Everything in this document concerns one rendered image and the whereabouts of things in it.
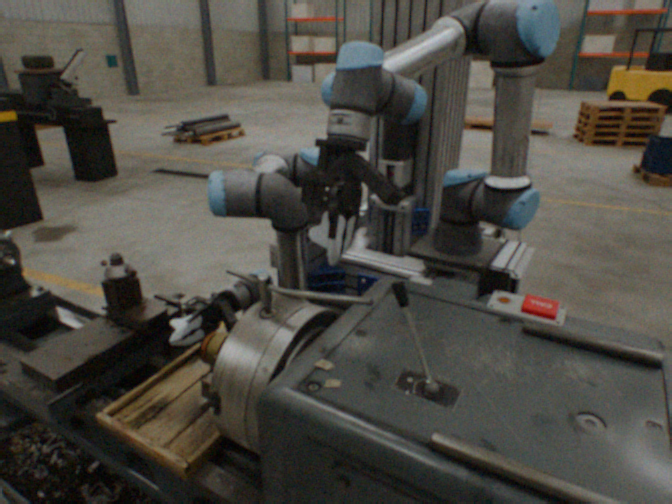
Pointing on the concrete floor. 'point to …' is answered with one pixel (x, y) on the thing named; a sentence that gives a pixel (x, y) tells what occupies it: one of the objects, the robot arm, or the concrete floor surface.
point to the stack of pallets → (618, 123)
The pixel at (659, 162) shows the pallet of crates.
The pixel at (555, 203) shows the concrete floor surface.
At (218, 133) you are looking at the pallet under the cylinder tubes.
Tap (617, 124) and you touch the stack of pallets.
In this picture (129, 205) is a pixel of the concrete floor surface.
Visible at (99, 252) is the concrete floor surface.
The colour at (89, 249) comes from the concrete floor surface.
